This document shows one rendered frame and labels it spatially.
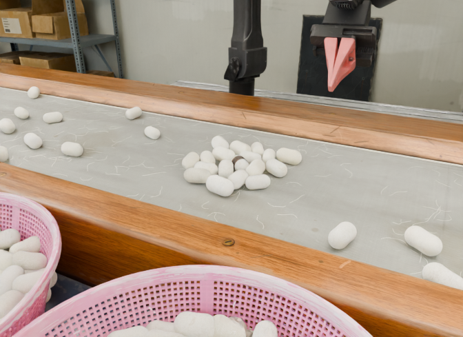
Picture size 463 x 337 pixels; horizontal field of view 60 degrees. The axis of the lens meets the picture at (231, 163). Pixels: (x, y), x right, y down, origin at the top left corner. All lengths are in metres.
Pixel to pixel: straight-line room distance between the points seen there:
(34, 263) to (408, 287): 0.33
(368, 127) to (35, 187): 0.48
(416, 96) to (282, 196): 2.12
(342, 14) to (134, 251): 0.49
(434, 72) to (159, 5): 1.78
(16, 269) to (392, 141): 0.51
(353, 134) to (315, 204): 0.20
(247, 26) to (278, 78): 1.76
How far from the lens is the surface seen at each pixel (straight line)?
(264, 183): 0.49
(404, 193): 0.54
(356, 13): 0.71
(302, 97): 1.14
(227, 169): 0.51
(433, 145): 0.65
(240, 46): 0.94
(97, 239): 0.43
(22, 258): 0.43
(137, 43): 3.14
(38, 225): 0.46
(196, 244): 0.37
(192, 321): 0.33
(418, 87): 2.56
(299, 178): 0.53
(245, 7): 0.93
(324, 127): 0.67
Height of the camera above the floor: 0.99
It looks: 26 degrees down
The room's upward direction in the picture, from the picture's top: straight up
